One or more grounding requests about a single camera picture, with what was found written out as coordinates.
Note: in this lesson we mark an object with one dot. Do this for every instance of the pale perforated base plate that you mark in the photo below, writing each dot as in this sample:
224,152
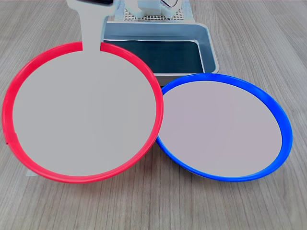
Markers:
177,15

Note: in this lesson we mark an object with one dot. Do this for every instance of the clear tape strip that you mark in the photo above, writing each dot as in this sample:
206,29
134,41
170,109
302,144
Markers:
30,174

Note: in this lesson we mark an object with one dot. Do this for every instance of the steel tray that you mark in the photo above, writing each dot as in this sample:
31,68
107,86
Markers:
211,55

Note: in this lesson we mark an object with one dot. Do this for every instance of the black tray mat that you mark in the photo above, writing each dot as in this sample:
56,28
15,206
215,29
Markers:
163,56

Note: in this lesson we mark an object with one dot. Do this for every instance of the white plate with blue rim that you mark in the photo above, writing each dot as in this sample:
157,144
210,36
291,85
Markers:
220,129

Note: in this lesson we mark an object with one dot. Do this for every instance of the white plate with red rim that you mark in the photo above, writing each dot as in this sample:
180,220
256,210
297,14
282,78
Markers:
84,112

